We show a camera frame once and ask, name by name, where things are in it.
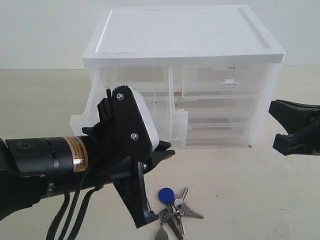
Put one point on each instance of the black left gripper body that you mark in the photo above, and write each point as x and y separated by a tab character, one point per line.
119	139

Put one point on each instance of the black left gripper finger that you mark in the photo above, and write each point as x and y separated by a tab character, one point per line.
161	153
132	191

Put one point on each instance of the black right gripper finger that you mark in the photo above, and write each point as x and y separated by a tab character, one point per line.
302	142
292	116

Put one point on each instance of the key bunch with blue tag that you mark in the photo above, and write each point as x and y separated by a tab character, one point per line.
176	209

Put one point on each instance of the white translucent drawer cabinet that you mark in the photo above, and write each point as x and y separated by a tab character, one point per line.
187	36

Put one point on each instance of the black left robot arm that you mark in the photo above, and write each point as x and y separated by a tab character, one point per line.
32	169

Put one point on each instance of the clear plastic container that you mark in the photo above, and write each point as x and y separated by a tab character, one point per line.
218	132
232	110

